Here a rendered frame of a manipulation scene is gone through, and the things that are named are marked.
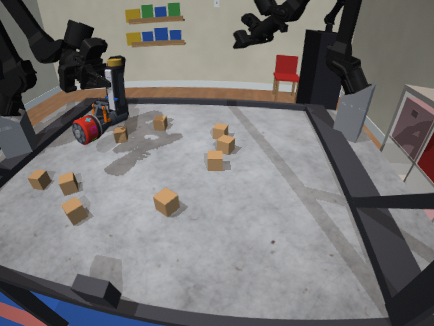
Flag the small tan block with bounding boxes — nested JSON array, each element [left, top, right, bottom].
[[153, 188, 180, 217], [59, 172, 78, 196], [28, 170, 51, 190], [61, 197, 88, 226], [217, 135, 235, 155], [153, 116, 168, 131], [113, 127, 128, 144], [213, 123, 228, 140], [208, 151, 223, 171]]

